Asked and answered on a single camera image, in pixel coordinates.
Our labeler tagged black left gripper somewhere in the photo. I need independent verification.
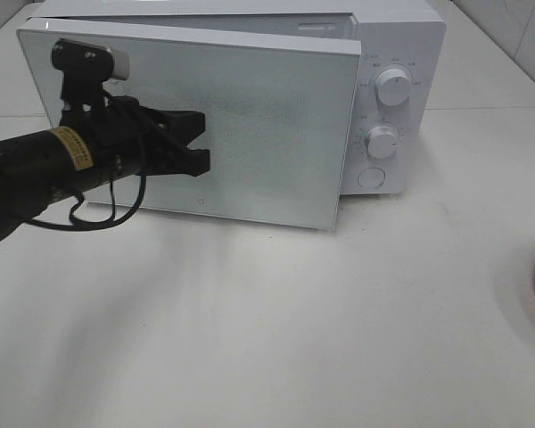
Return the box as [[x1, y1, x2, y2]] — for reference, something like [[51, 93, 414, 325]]
[[60, 96, 210, 187]]

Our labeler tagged round white door button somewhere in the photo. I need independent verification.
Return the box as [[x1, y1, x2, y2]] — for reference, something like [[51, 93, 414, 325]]
[[358, 167, 386, 190]]

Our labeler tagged white timer knob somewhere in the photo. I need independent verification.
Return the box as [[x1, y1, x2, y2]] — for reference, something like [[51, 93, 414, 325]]
[[365, 124, 399, 160]]

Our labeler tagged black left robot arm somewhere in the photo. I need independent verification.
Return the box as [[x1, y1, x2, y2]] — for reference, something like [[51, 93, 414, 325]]
[[0, 96, 210, 242]]

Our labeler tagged white microwave oven body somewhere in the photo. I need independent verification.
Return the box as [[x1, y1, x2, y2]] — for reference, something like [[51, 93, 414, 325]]
[[17, 1, 446, 195]]

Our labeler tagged upper white power knob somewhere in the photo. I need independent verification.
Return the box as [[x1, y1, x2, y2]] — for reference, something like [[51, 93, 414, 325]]
[[374, 65, 413, 107]]

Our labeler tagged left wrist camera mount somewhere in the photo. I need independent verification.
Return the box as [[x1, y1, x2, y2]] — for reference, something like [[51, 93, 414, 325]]
[[51, 38, 130, 114]]

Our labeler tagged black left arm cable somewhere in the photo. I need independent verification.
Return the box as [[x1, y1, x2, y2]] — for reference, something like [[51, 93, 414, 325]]
[[0, 79, 170, 229]]

